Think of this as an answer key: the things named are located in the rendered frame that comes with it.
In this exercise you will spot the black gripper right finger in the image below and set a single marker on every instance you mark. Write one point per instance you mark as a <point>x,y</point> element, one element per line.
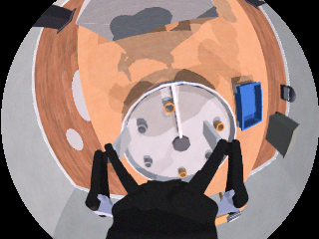
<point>232,200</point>

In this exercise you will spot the blue crate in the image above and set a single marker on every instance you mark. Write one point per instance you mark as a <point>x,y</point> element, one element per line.
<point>249,106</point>

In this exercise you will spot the grey metal bushing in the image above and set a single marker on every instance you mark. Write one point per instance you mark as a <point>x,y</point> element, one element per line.
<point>140,130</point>
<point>208,155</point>
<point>149,164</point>

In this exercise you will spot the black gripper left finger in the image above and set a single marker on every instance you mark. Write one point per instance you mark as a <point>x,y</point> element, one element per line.
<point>98,199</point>

